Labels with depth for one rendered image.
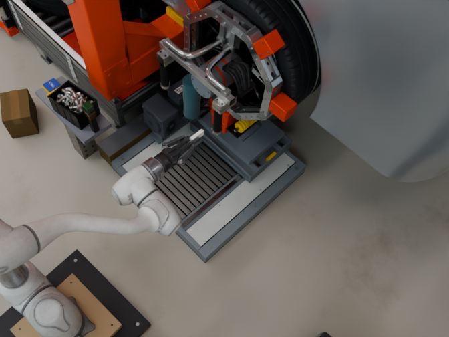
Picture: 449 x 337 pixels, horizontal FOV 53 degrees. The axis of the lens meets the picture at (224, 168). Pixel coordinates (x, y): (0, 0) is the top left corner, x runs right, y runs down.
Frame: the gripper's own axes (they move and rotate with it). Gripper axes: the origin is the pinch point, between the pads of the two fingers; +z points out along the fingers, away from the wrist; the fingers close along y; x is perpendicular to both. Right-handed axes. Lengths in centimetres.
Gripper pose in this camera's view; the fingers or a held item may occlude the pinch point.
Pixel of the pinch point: (196, 136)
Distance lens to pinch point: 184.8
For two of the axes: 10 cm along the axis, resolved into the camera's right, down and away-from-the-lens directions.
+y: 7.0, 6.4, -3.1
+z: 7.1, -5.9, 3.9
